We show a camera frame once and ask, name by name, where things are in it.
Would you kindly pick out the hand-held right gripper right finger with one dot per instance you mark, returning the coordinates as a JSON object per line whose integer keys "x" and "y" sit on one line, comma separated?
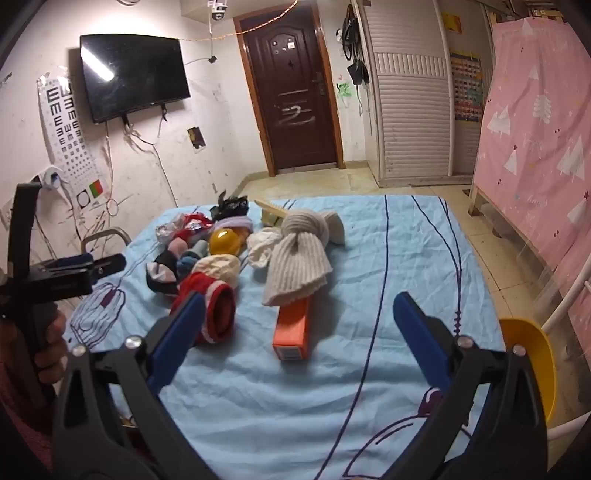
{"x": 422, "y": 341}

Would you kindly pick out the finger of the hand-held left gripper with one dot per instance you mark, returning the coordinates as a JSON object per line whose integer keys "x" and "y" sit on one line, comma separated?
{"x": 108, "y": 264}
{"x": 60, "y": 286}

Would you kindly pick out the red white striped sock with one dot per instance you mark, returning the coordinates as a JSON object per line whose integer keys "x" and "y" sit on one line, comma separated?
{"x": 217, "y": 309}

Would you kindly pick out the yellow plastic ball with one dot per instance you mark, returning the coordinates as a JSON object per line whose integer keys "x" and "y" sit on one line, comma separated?
{"x": 225, "y": 242}

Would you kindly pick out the yellow plastic bin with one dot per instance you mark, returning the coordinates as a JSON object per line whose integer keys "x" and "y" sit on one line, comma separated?
{"x": 531, "y": 350}

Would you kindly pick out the black and white cloth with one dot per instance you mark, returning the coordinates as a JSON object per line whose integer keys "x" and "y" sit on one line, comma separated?
{"x": 159, "y": 277}

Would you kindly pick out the white security camera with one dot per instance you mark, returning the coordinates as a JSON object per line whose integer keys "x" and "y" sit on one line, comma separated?
{"x": 216, "y": 10}

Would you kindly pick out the eye chart poster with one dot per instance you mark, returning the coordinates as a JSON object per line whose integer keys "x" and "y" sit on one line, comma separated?
{"x": 69, "y": 138}

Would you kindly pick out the wooden stick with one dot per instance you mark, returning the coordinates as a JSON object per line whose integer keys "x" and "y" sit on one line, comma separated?
{"x": 270, "y": 210}

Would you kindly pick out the red and white packet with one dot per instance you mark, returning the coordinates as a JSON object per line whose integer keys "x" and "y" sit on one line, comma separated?
{"x": 198, "y": 226}

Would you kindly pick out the beige ribbed knit hat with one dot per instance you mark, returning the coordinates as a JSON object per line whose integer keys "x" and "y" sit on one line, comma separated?
{"x": 295, "y": 263}

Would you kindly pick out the white plastic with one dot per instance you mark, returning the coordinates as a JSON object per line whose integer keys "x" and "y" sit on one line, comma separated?
{"x": 167, "y": 233}

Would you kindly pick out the wooden bed frame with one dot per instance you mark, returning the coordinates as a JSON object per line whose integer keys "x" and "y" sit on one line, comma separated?
{"x": 480, "y": 198}

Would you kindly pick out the cream knit cap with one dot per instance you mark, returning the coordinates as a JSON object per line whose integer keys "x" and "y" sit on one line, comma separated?
{"x": 336, "y": 228}

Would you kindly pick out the dark brown door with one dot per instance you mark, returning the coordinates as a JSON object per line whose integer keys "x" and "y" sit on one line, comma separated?
{"x": 291, "y": 92}

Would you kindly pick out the hanging black bags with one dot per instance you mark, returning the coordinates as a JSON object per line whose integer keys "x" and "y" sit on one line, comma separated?
{"x": 353, "y": 46}

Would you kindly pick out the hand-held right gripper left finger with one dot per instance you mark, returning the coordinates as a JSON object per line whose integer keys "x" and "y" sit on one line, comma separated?
{"x": 178, "y": 337}

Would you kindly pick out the cream fuzzy hat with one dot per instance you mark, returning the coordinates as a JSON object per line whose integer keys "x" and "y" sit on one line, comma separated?
{"x": 217, "y": 270}

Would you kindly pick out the lavender cloth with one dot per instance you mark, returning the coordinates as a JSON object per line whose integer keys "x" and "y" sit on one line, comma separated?
{"x": 238, "y": 224}

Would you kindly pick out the white wall socket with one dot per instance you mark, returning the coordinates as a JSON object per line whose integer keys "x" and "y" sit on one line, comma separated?
{"x": 53, "y": 177}

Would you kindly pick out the colourful grid poster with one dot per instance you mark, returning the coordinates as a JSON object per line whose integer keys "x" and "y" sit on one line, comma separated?
{"x": 466, "y": 87}

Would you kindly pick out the white louvered wardrobe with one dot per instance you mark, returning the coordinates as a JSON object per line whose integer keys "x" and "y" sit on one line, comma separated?
{"x": 411, "y": 115}

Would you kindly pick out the yellow paper note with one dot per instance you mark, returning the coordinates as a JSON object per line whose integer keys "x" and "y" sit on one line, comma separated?
{"x": 452, "y": 23}

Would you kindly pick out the blue sock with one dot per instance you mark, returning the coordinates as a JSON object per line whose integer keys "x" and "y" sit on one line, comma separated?
{"x": 189, "y": 261}

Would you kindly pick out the pink tree print curtain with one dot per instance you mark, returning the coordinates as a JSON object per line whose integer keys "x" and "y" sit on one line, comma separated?
{"x": 540, "y": 138}

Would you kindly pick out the black wall television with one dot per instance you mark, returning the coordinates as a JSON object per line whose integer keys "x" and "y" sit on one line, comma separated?
{"x": 134, "y": 74}

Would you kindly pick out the orange box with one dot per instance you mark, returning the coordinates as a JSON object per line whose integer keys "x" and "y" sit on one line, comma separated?
{"x": 292, "y": 327}

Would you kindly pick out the white metal chair frame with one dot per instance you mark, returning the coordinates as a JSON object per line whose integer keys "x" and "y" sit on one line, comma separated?
{"x": 570, "y": 300}

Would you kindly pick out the person's left hand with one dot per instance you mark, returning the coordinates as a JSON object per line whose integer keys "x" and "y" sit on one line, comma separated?
{"x": 53, "y": 350}

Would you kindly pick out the light blue bed sheet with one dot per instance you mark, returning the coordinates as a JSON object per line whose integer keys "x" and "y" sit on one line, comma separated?
{"x": 360, "y": 286}

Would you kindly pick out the pink sock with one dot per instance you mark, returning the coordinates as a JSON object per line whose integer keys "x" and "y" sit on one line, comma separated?
{"x": 176, "y": 249}

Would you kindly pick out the black plastic bag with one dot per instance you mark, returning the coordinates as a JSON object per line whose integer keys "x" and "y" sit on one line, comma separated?
{"x": 231, "y": 205}

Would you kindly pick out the person's left forearm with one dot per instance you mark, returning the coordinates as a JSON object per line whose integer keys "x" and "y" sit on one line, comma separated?
{"x": 18, "y": 415}

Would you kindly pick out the grey metal chair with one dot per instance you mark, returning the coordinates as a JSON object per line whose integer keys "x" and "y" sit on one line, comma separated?
{"x": 108, "y": 233}

